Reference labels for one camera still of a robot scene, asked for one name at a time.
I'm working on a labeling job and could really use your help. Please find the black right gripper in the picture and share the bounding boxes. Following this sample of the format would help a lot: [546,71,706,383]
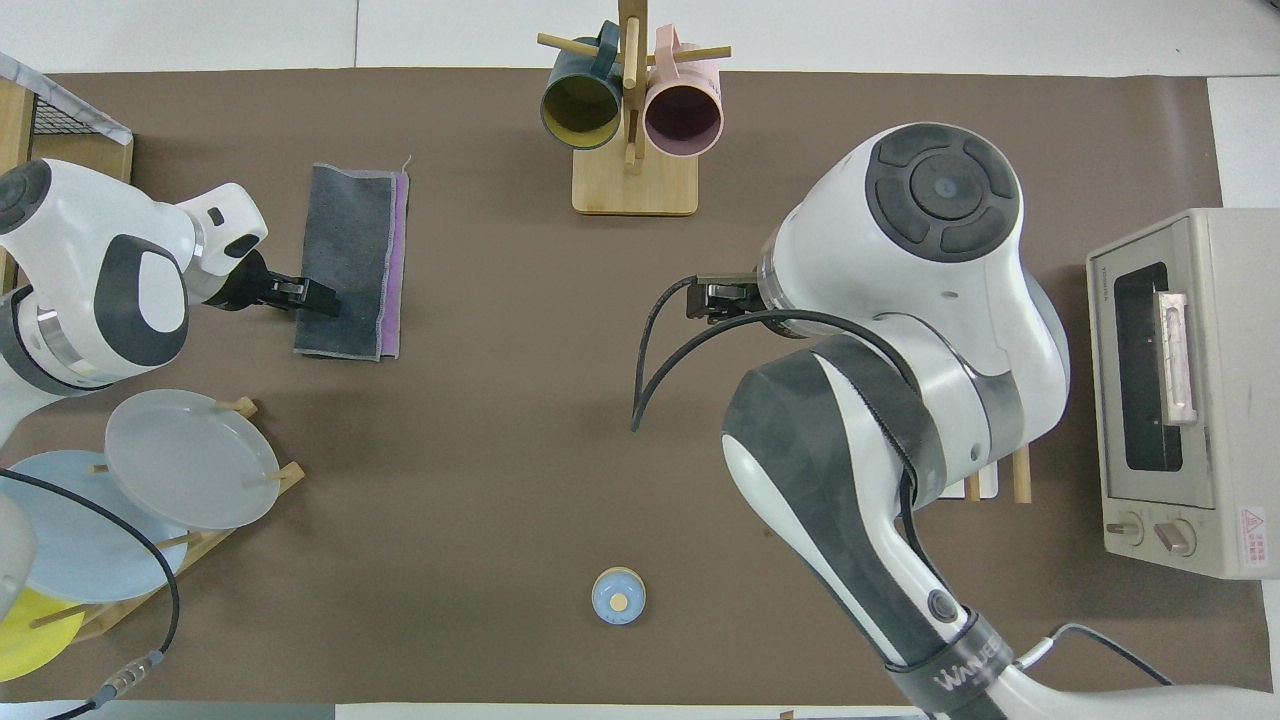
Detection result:
[686,272,766,323]

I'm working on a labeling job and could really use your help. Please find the marble pattern paper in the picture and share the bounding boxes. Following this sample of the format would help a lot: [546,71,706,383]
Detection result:
[0,52,133,146]

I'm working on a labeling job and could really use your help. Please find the light blue plate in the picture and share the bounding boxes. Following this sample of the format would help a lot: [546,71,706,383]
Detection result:
[5,450,191,604]

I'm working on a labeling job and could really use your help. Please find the white towel rack wooden bars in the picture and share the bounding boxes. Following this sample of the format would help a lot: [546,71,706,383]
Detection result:
[940,445,1033,504]

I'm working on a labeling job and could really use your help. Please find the wooden plate rack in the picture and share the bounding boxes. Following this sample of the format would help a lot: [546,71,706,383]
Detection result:
[28,397,306,643]

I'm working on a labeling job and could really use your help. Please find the wooden two-level shelf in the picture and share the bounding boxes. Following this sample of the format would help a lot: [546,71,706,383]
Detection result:
[0,75,134,186]

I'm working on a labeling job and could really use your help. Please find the grey plate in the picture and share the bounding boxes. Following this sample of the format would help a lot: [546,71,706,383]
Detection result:
[104,389,282,531]

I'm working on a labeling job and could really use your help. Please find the wooden mug tree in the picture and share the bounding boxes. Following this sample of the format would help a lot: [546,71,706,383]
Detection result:
[537,0,733,217]

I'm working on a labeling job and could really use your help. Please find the beige toaster oven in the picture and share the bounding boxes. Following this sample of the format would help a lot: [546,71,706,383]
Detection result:
[1086,207,1280,581]

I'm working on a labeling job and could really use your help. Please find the black wire basket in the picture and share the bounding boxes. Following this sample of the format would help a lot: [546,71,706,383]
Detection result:
[25,90,116,141]

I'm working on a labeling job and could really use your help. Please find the large brown table mat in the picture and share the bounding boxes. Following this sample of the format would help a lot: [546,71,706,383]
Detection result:
[0,68,1276,706]

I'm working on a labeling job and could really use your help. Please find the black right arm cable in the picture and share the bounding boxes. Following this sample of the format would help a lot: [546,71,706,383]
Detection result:
[632,275,1173,691]

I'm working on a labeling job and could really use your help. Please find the pink ribbed mug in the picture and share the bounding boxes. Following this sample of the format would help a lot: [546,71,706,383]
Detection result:
[643,25,724,159]

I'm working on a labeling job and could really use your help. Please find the yellow plate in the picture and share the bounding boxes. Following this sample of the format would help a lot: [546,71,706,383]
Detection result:
[0,585,86,683]

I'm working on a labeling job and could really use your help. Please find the dark teal mug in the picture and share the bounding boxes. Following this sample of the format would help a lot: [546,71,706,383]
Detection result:
[541,22,626,151]

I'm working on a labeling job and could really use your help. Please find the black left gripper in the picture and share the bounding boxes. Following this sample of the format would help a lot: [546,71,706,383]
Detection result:
[205,250,342,319]

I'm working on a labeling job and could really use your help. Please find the purple and grey towel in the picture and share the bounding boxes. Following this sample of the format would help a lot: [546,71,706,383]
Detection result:
[293,155,411,362]

